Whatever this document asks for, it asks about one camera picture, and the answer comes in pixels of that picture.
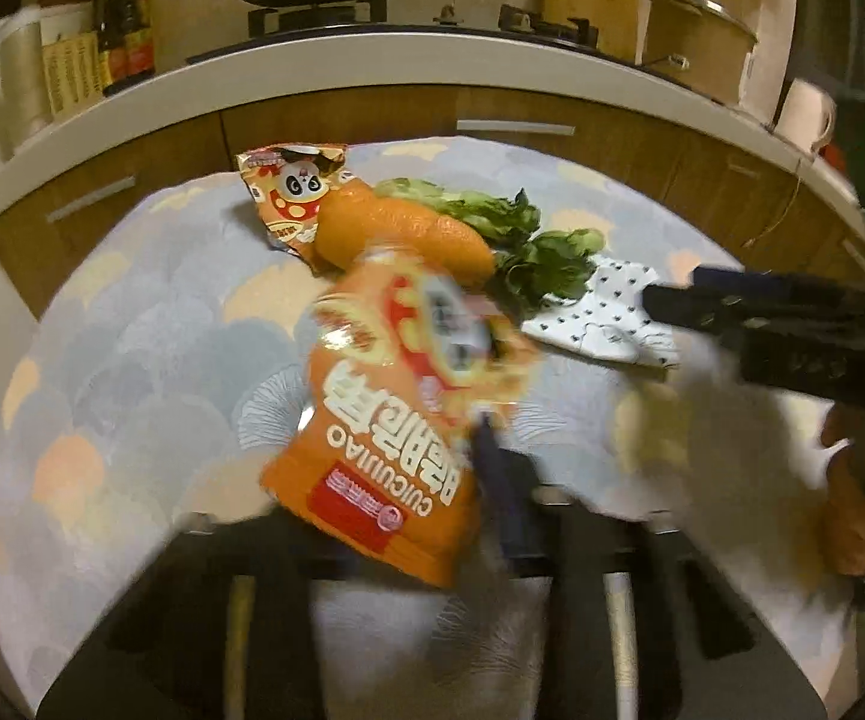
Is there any orange chip bag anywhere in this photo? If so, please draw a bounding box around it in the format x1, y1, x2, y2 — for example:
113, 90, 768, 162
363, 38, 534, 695
261, 247, 538, 587

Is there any person's right hand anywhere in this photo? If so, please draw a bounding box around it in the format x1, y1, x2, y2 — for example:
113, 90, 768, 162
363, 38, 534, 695
819, 405, 865, 577

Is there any heart pattern white cloth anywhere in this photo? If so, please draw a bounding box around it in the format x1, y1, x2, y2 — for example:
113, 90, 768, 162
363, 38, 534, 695
522, 254, 680, 369

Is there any white electric kettle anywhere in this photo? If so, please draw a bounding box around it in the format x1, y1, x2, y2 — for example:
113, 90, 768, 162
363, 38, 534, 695
774, 78, 836, 154

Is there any green leafy vegetable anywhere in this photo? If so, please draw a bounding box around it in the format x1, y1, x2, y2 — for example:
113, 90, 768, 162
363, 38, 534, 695
373, 177, 606, 320

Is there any scallop pattern tablecloth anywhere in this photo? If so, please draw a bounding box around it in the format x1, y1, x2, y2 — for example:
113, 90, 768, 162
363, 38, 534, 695
0, 172, 859, 718

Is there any steel stock pot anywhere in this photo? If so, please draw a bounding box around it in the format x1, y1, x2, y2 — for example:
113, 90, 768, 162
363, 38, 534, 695
640, 0, 758, 107

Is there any black gas stove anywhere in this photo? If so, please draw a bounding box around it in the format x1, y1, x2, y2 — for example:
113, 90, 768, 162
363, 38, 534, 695
185, 0, 616, 65

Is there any panda snack bag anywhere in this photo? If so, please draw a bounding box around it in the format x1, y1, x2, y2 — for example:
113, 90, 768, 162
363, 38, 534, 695
237, 143, 346, 275

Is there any grey cylindrical canister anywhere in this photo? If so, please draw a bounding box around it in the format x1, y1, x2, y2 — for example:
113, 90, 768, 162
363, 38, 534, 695
0, 5, 53, 146

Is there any beige slotted utensil holder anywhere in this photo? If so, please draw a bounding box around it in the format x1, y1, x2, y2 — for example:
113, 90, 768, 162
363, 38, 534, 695
41, 31, 103, 122

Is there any dark sauce bottle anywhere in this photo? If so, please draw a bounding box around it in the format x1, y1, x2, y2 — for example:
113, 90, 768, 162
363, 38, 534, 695
116, 0, 155, 83
94, 0, 128, 96

